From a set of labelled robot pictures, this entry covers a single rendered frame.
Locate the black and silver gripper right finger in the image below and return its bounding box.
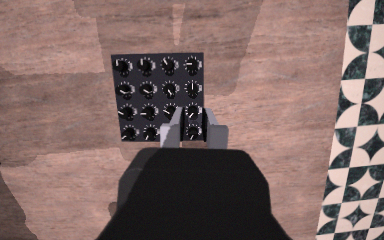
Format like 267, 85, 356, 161
202, 108, 229, 149

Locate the black knob box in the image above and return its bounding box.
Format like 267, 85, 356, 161
111, 52, 204, 142

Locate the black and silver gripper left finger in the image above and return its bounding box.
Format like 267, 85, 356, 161
160, 107, 185, 148

